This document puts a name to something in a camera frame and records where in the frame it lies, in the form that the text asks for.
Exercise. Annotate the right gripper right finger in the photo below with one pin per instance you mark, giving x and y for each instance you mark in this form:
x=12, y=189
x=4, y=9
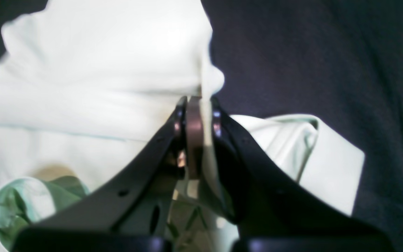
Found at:
x=271, y=212

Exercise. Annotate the light green T-shirt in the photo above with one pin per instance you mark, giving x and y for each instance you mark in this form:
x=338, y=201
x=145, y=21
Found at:
x=86, y=84

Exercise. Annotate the black table cloth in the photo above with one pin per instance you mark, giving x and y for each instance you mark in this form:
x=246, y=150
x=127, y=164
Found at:
x=338, y=60

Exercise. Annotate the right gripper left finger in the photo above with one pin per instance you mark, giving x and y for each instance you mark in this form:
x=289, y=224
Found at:
x=127, y=214

